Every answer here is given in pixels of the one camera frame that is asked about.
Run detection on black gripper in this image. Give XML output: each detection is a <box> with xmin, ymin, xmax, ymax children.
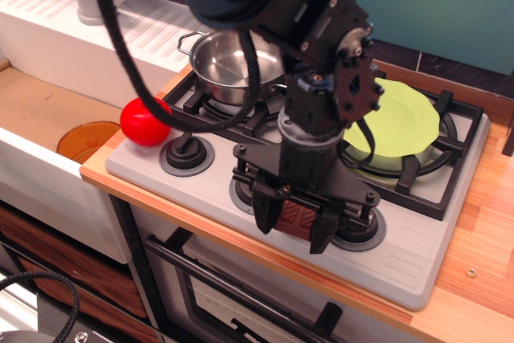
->
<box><xmin>234</xmin><ymin>141</ymin><xmax>380</xmax><ymax>255</ymax></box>

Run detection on brown chocolate bar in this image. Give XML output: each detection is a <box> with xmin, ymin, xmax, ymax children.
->
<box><xmin>274</xmin><ymin>201</ymin><xmax>316</xmax><ymax>241</ymax></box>

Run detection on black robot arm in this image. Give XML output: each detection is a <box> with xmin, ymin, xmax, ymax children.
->
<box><xmin>186</xmin><ymin>0</ymin><xmax>383</xmax><ymax>254</ymax></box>

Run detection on black middle stove knob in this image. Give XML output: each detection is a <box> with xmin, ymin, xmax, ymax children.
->
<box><xmin>229</xmin><ymin>178</ymin><xmax>255</xmax><ymax>216</ymax></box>

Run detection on black stove knob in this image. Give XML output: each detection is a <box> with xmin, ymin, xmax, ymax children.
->
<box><xmin>229</xmin><ymin>178</ymin><xmax>255</xmax><ymax>216</ymax></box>
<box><xmin>159</xmin><ymin>133</ymin><xmax>215</xmax><ymax>178</ymax></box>
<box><xmin>331</xmin><ymin>209</ymin><xmax>386</xmax><ymax>252</ymax></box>

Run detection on black right stove knob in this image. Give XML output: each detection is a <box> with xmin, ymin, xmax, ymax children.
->
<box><xmin>331</xmin><ymin>209</ymin><xmax>386</xmax><ymax>252</ymax></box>

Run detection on black left stove knob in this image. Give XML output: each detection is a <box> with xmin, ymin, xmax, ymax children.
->
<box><xmin>159</xmin><ymin>133</ymin><xmax>215</xmax><ymax>178</ymax></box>

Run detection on light green plate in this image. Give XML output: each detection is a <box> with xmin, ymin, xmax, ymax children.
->
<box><xmin>364</xmin><ymin>78</ymin><xmax>440</xmax><ymax>158</ymax></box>

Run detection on grey toy stove top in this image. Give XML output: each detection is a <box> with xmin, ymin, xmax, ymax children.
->
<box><xmin>104</xmin><ymin>72</ymin><xmax>492</xmax><ymax>312</ymax></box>

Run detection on stainless steel pot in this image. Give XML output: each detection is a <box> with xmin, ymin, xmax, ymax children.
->
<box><xmin>177</xmin><ymin>31</ymin><xmax>286</xmax><ymax>106</ymax></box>

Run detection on red toy apple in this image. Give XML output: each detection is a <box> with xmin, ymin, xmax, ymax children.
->
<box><xmin>120</xmin><ymin>98</ymin><xmax>171</xmax><ymax>147</ymax></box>

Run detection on black left burner grate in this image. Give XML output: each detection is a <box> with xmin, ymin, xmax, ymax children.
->
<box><xmin>164</xmin><ymin>72</ymin><xmax>286</xmax><ymax>163</ymax></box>

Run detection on black burner grate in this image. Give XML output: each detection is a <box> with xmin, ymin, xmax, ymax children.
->
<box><xmin>341</xmin><ymin>88</ymin><xmax>483</xmax><ymax>220</ymax></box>
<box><xmin>164</xmin><ymin>72</ymin><xmax>286</xmax><ymax>163</ymax></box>

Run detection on black right burner grate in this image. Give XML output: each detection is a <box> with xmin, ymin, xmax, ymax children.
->
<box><xmin>341</xmin><ymin>88</ymin><xmax>483</xmax><ymax>220</ymax></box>

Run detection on toy oven door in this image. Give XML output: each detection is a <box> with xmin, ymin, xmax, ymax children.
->
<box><xmin>131</xmin><ymin>206</ymin><xmax>417</xmax><ymax>342</ymax></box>

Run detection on wooden drawer fronts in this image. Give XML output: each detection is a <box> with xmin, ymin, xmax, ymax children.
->
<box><xmin>1</xmin><ymin>202</ymin><xmax>159</xmax><ymax>342</ymax></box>

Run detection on white toy sink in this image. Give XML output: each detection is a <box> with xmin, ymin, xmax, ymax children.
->
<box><xmin>0</xmin><ymin>0</ymin><xmax>234</xmax><ymax>265</ymax></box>

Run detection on black oven door handle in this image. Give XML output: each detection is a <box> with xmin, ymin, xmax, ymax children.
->
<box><xmin>145</xmin><ymin>228</ymin><xmax>342</xmax><ymax>342</ymax></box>

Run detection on black braided foreground cable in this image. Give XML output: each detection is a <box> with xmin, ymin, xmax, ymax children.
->
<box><xmin>0</xmin><ymin>270</ymin><xmax>80</xmax><ymax>343</ymax></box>

